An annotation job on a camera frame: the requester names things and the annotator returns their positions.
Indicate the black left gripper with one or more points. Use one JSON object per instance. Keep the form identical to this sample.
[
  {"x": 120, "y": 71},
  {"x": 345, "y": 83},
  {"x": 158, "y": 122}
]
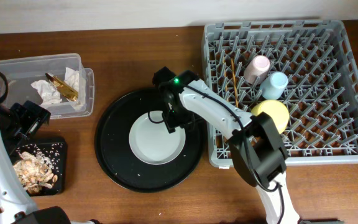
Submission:
[{"x": 17, "y": 140}]

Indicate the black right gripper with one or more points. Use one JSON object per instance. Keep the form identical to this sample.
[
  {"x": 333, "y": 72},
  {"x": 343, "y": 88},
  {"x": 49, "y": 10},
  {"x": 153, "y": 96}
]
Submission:
[{"x": 171, "y": 120}]

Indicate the grey plate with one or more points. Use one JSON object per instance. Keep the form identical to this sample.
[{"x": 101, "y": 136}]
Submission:
[{"x": 152, "y": 143}]

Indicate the white tissue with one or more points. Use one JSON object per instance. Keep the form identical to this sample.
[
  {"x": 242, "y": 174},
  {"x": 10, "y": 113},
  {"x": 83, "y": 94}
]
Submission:
[{"x": 47, "y": 91}]

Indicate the peanut shells and rice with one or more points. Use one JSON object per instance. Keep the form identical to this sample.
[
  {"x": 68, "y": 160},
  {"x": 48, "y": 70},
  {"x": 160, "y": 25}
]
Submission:
[{"x": 36, "y": 171}]

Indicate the wooden chopstick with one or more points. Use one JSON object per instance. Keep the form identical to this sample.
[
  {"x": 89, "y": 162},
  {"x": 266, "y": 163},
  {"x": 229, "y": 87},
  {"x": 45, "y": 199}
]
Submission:
[
  {"x": 225, "y": 76},
  {"x": 234, "y": 82}
]

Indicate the pink cup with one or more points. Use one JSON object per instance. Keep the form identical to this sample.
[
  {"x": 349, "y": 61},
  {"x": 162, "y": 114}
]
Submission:
[{"x": 257, "y": 70}]

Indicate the blue cup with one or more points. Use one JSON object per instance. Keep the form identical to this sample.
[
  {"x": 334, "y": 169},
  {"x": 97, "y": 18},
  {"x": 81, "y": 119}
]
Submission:
[{"x": 273, "y": 86}]

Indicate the yellow bowl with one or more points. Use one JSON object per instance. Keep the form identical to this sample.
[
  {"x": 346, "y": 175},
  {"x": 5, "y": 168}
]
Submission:
[{"x": 276, "y": 110}]

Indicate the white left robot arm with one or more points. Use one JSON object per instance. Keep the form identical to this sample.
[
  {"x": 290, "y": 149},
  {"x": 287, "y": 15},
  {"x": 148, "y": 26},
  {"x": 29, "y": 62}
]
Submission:
[{"x": 16, "y": 206}]

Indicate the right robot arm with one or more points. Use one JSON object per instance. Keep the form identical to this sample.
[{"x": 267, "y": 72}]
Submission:
[{"x": 257, "y": 150}]

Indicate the grey dishwasher rack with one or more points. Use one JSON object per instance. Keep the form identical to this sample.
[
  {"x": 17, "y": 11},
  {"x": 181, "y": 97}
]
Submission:
[{"x": 322, "y": 90}]

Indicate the black rectangular tray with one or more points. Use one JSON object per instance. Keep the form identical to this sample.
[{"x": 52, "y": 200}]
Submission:
[{"x": 59, "y": 161}]

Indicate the clear plastic bin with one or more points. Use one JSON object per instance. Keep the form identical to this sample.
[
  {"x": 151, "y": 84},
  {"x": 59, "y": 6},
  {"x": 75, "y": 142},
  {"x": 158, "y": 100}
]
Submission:
[{"x": 22, "y": 72}]

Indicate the round black tray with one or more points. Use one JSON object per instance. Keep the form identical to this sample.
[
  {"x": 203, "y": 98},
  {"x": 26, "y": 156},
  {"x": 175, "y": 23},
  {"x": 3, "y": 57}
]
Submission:
[{"x": 119, "y": 163}]

